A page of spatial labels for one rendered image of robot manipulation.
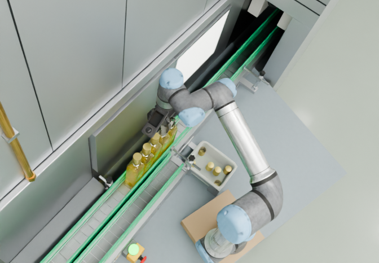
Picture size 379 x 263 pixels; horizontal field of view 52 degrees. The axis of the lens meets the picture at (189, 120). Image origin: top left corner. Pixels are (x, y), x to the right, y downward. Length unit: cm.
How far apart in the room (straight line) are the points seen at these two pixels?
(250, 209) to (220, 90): 39
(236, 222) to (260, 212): 9
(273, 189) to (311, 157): 99
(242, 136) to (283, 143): 96
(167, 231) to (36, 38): 123
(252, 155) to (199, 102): 24
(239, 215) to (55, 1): 78
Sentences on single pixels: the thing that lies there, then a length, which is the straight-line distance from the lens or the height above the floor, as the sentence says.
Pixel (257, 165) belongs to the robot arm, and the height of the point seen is 145.
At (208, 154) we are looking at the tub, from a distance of 201.
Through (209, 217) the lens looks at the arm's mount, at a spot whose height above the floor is 79.
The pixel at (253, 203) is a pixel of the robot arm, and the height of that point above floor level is 144.
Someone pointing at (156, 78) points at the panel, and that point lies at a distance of 152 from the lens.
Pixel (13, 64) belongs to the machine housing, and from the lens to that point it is 86.
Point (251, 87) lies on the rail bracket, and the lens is 217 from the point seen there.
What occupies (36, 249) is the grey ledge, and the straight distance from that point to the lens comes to 173.
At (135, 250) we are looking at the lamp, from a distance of 173.
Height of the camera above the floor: 255
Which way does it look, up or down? 59 degrees down
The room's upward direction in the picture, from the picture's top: 20 degrees clockwise
